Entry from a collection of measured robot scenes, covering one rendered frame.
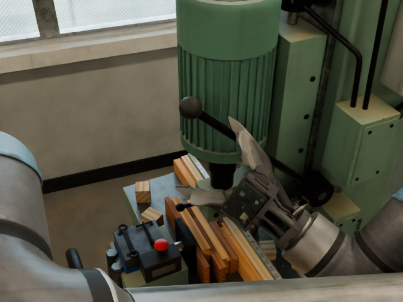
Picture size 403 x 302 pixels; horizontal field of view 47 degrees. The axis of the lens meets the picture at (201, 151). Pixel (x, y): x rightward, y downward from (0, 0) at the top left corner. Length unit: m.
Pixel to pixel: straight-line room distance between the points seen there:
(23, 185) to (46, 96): 1.99
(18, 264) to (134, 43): 1.97
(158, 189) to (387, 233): 0.72
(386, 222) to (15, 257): 0.52
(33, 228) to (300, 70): 0.62
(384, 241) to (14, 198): 0.51
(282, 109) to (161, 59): 1.54
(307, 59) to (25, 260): 0.65
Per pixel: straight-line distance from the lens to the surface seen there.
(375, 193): 1.19
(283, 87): 0.87
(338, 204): 1.01
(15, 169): 0.40
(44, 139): 2.50
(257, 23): 0.75
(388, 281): 0.51
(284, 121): 0.91
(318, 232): 0.72
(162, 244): 0.97
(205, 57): 0.76
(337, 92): 0.90
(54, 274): 0.32
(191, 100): 0.68
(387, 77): 0.93
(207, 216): 1.03
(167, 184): 1.29
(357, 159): 0.90
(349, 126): 0.88
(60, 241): 2.43
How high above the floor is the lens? 1.76
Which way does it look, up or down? 38 degrees down
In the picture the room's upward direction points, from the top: straight up
